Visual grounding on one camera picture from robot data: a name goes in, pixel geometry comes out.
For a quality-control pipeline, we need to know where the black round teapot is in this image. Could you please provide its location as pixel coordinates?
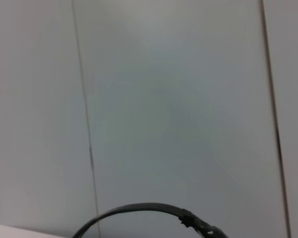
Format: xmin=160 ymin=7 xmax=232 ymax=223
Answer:
xmin=72 ymin=202 xmax=229 ymax=238

